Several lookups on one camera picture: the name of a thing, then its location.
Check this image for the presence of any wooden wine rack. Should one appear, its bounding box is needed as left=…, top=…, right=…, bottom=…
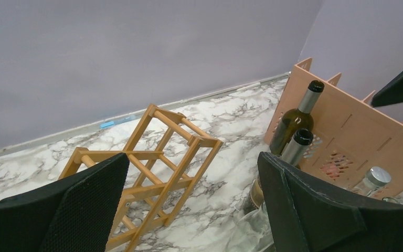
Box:
left=58, top=103, right=224, bottom=252

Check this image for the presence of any green wine bottle silver neck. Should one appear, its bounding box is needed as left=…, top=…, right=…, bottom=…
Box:
left=269, top=80, right=325, bottom=155

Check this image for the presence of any small clear jar silver lid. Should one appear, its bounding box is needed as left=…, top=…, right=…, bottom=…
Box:
left=349, top=166, right=391, bottom=197

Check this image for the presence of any clear glass bottle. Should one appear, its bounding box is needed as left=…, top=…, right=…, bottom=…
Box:
left=224, top=202, right=275, bottom=252

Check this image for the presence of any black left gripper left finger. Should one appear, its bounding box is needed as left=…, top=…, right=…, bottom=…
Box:
left=0, top=153, right=130, bottom=251

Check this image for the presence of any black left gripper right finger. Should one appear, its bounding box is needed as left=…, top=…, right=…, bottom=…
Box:
left=257, top=152, right=403, bottom=251

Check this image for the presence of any pink plastic organizer rack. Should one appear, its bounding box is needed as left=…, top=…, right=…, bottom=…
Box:
left=264, top=57, right=403, bottom=202

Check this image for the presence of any blue tape piece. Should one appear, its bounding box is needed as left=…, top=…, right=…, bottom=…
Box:
left=100, top=121, right=115, bottom=129

